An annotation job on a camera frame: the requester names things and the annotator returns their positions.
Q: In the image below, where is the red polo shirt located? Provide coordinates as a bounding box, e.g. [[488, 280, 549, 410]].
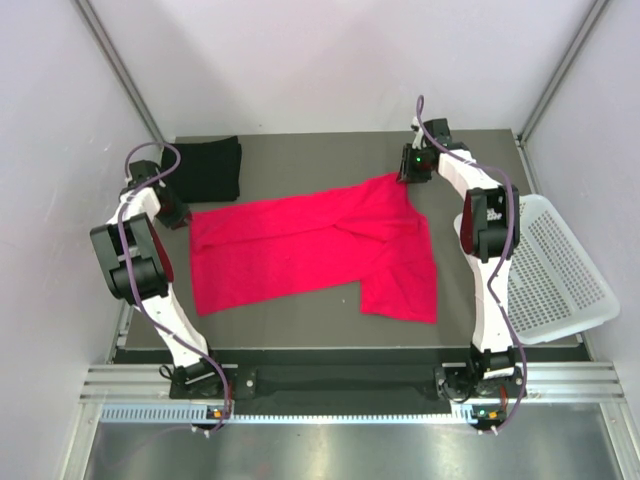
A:
[[189, 174, 438, 324]]

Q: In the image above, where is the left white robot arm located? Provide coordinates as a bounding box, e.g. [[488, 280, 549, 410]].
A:
[[90, 160, 230, 400]]

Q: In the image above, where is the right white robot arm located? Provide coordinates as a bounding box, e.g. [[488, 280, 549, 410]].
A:
[[397, 118, 520, 396]]

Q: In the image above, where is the folded black t shirt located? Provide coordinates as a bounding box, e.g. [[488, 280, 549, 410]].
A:
[[163, 136, 242, 203]]

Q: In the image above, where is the white plastic basket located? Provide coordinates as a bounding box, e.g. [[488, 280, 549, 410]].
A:
[[453, 193, 622, 346]]

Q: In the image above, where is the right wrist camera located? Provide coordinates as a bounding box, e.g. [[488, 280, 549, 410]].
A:
[[411, 117, 424, 150]]

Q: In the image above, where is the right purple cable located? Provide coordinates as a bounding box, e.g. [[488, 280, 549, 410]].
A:
[[415, 95, 529, 434]]

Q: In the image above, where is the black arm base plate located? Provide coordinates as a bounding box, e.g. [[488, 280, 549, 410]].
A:
[[158, 361, 524, 403]]

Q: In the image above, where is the left aluminium frame post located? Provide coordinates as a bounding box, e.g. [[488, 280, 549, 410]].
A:
[[71, 0, 165, 141]]

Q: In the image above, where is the aluminium frame post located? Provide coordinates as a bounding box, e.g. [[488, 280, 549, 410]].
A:
[[516, 0, 611, 147], [71, 0, 165, 141]]

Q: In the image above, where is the slotted grey cable duct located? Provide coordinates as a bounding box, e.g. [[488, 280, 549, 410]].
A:
[[99, 403, 498, 426]]

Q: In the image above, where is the right aluminium frame post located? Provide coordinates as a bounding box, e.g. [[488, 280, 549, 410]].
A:
[[516, 0, 611, 147]]

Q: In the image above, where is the aluminium front rail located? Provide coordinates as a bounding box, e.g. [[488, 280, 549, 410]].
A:
[[80, 362, 624, 404]]

